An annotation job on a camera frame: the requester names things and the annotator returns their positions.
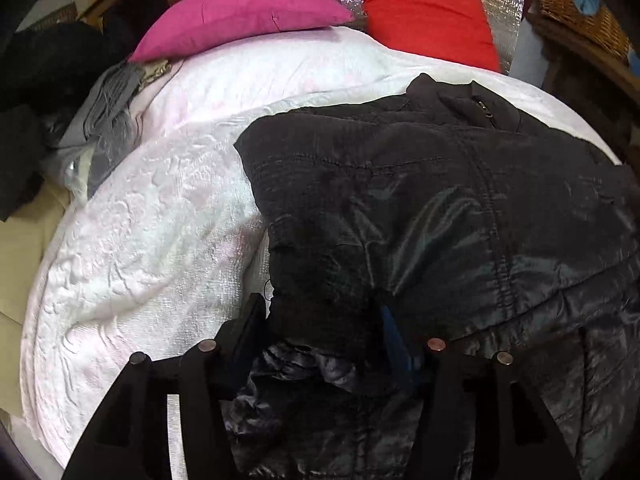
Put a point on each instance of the pink pillow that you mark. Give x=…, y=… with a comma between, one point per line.
x=193, y=26

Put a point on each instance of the red square cushion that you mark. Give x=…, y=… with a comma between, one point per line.
x=451, y=30

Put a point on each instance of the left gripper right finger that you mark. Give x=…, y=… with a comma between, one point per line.
x=479, y=419

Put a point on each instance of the black coat pile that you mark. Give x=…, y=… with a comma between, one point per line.
x=45, y=76

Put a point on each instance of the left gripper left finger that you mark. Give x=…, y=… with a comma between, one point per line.
x=127, y=437

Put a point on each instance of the wicker basket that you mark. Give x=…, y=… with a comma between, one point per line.
x=592, y=20

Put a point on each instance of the white embossed bedspread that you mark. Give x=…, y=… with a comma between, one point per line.
x=171, y=242

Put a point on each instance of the beige leather sofa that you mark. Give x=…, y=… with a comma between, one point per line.
x=25, y=237

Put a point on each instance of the black quilted jacket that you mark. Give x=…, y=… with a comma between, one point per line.
x=474, y=223

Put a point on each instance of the grey garment on bed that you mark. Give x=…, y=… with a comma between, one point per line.
x=103, y=132

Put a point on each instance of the wooden side table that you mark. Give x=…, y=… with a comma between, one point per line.
x=593, y=84

